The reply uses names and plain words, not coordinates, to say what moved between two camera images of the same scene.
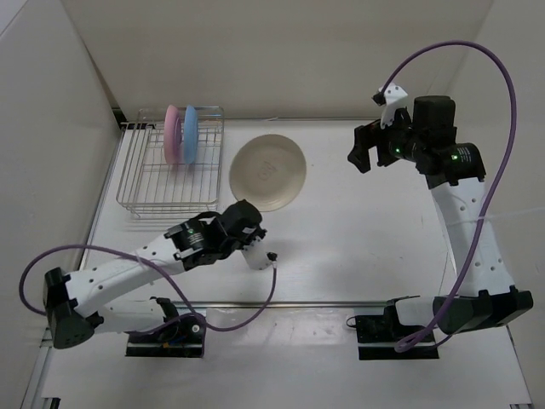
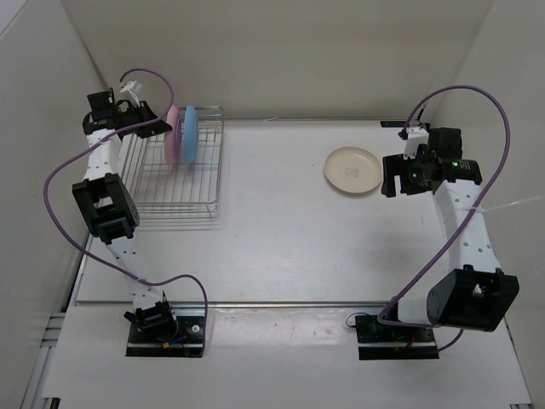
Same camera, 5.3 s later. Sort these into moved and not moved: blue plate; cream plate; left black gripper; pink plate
Moved: left black gripper; cream plate
Not moved: blue plate; pink plate
